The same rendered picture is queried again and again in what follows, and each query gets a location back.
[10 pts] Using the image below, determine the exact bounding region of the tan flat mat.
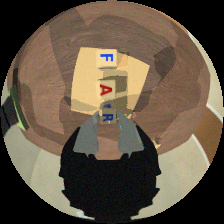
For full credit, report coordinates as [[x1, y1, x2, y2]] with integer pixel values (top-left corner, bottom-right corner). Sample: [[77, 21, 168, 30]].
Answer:
[[71, 47, 150, 119]]

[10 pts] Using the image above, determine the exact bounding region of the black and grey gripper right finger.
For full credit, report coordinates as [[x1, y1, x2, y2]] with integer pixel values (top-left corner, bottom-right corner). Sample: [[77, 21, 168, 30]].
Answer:
[[116, 110, 162, 176]]

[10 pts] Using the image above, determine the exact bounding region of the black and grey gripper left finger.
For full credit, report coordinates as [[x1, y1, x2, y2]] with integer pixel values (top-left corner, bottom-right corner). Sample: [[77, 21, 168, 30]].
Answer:
[[58, 111, 100, 178]]

